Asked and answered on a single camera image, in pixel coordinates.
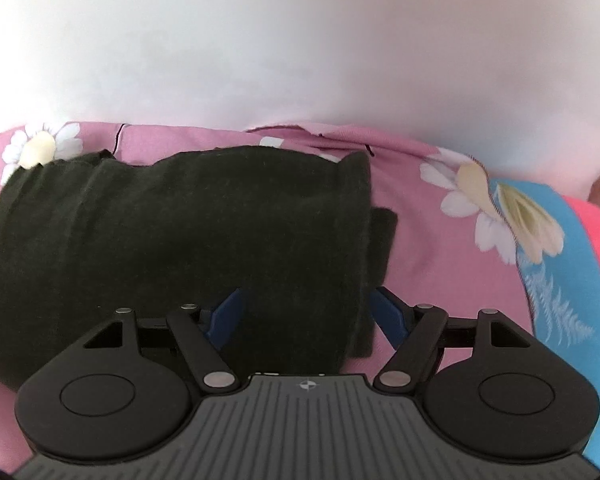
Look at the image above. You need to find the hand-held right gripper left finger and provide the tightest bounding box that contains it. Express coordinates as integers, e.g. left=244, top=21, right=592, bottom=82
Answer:
left=81, top=287, right=244, bottom=391

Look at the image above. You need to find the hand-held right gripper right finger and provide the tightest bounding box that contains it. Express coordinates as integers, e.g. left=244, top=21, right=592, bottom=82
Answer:
left=367, top=285, right=535, bottom=392

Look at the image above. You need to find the black sweater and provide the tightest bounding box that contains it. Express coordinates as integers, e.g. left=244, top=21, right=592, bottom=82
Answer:
left=0, top=146, right=399, bottom=394

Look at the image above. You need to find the pink floral bedsheet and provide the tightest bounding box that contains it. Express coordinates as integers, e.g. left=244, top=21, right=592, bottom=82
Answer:
left=0, top=119, right=600, bottom=480

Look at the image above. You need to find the blue and pink floral cloth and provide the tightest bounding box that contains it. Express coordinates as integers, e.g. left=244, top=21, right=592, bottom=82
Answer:
left=487, top=177, right=600, bottom=472

